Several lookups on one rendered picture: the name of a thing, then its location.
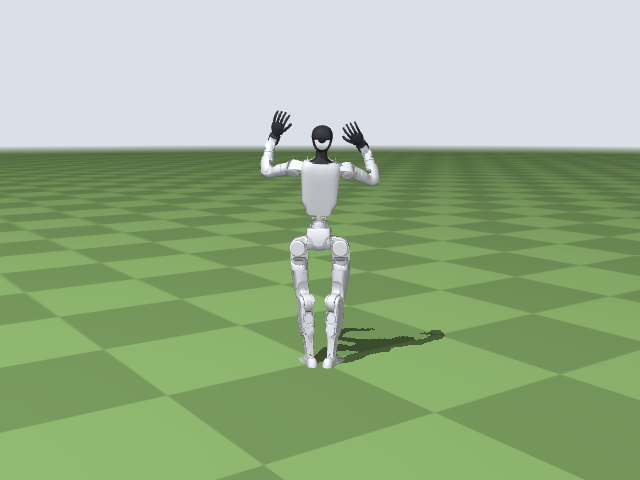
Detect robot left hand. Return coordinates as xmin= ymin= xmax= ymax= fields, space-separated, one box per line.
xmin=268 ymin=111 xmax=292 ymax=145

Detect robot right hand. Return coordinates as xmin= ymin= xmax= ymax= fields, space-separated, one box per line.
xmin=342 ymin=121 xmax=369 ymax=152

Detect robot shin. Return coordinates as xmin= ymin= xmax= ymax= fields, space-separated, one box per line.
xmin=297 ymin=296 xmax=314 ymax=359
xmin=325 ymin=296 xmax=344 ymax=360

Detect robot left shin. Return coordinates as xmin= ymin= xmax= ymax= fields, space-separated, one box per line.
xmin=297 ymin=296 xmax=314 ymax=359

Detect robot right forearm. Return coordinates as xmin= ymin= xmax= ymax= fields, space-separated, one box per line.
xmin=360 ymin=145 xmax=380 ymax=182

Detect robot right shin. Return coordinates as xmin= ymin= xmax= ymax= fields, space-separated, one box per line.
xmin=325 ymin=296 xmax=344 ymax=360

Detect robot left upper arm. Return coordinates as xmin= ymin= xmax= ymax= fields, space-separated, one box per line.
xmin=261 ymin=159 xmax=303 ymax=178

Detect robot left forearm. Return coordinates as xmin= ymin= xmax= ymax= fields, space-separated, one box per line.
xmin=260 ymin=136 xmax=277 ymax=173

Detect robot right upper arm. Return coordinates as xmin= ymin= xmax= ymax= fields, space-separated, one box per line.
xmin=339 ymin=162 xmax=380 ymax=186

